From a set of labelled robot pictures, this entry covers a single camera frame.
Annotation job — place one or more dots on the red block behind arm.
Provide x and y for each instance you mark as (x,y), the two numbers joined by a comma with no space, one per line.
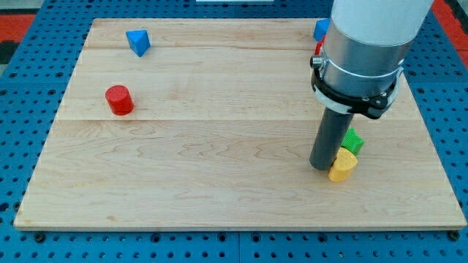
(319,46)

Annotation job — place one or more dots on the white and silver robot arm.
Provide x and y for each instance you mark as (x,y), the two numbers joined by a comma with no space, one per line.
(367,42)

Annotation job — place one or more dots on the blue block behind arm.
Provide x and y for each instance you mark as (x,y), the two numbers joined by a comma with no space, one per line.
(321,28)

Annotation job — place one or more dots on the light wooden board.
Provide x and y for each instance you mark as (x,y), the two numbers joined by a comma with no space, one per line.
(219,139)

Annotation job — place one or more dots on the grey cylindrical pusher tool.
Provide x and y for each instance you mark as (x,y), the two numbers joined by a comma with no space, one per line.
(331,132)

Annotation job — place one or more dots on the yellow heart block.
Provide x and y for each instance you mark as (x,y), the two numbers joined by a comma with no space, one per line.
(343,166)

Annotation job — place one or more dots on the green star block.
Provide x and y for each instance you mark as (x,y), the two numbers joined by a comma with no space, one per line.
(352,141)

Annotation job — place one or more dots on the red cylinder block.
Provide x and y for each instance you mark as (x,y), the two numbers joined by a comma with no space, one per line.
(119,99)

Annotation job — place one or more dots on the blue triangular prism block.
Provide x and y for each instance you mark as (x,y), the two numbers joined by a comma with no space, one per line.
(139,41)

